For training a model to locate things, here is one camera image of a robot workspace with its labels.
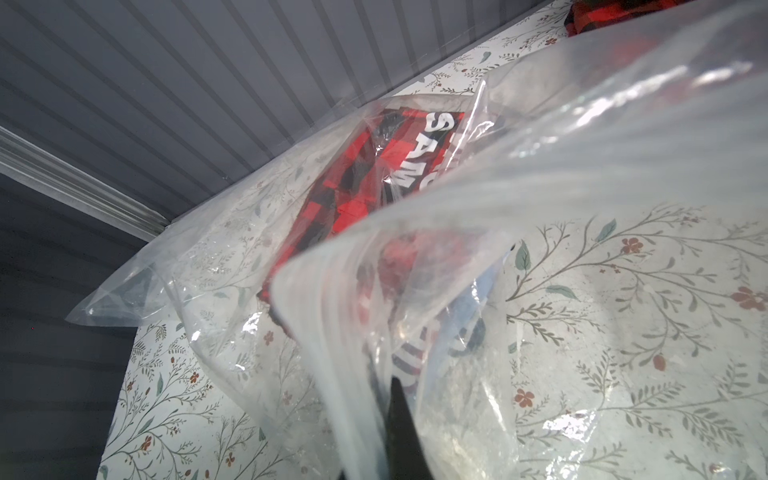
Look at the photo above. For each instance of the light blue folded shirt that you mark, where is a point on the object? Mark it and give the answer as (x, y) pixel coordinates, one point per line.
(457, 323)

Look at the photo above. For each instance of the clear plastic vacuum bag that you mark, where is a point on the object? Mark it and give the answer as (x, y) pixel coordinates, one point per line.
(619, 176)

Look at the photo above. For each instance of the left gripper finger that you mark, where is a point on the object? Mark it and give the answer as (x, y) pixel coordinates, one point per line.
(405, 456)

